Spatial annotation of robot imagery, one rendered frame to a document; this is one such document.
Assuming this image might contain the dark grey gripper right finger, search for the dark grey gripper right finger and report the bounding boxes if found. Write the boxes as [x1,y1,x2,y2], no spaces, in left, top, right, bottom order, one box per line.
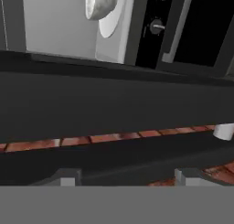
[174,167,227,187]

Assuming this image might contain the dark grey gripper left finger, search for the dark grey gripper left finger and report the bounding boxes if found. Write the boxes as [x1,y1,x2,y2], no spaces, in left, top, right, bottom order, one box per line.
[28,167,83,187]

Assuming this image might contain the black microwave door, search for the black microwave door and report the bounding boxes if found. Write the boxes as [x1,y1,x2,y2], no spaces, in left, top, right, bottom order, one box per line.
[154,0,234,79]

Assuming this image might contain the round grey microwave knob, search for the round grey microwave knob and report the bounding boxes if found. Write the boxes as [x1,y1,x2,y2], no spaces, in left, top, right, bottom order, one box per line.
[149,18,166,36]

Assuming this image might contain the grey microwave oven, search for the grey microwave oven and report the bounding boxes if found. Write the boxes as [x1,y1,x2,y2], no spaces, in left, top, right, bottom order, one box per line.
[0,0,177,71]

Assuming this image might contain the white microwave turntable plate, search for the white microwave turntable plate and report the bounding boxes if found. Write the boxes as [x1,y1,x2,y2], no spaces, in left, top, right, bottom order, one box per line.
[97,0,128,39]

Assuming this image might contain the grey speckled bowl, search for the grey speckled bowl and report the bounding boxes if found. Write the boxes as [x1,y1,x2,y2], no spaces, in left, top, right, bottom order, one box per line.
[84,0,119,22]

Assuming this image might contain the white cylinder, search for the white cylinder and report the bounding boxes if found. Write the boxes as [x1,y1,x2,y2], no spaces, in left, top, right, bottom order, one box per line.
[212,123,234,142]

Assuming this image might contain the grey microwave door handle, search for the grey microwave door handle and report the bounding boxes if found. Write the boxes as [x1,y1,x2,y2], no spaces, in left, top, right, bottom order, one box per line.
[161,0,197,64]

